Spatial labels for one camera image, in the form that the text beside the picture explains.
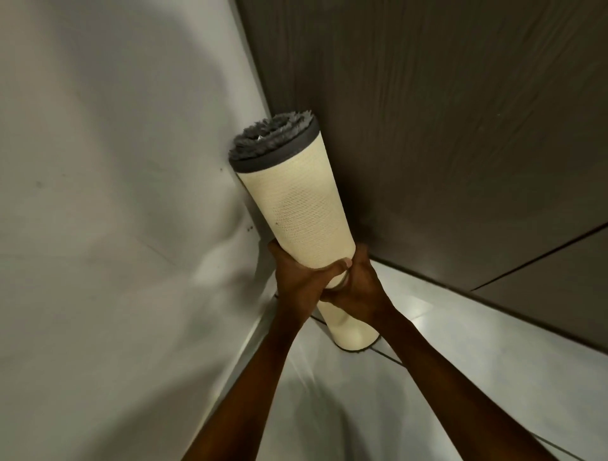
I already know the person's right forearm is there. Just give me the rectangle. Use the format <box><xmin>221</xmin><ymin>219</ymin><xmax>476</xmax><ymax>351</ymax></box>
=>
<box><xmin>350</xmin><ymin>303</ymin><xmax>559</xmax><ymax>461</ymax></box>

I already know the person's right hand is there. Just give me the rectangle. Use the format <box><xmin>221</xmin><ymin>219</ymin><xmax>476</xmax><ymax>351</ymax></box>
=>
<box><xmin>320</xmin><ymin>244</ymin><xmax>399</xmax><ymax>330</ymax></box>

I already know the person's left hand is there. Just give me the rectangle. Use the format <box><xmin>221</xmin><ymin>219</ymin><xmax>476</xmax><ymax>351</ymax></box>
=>
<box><xmin>267</xmin><ymin>239</ymin><xmax>355</xmax><ymax>329</ymax></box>

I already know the cream mat grey pile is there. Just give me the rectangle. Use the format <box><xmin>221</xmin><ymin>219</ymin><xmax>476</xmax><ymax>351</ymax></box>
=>
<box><xmin>227</xmin><ymin>110</ymin><xmax>381</xmax><ymax>355</ymax></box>

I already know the person's left forearm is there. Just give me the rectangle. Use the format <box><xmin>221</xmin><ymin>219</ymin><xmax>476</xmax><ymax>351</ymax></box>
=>
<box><xmin>180</xmin><ymin>304</ymin><xmax>314</xmax><ymax>461</ymax></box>

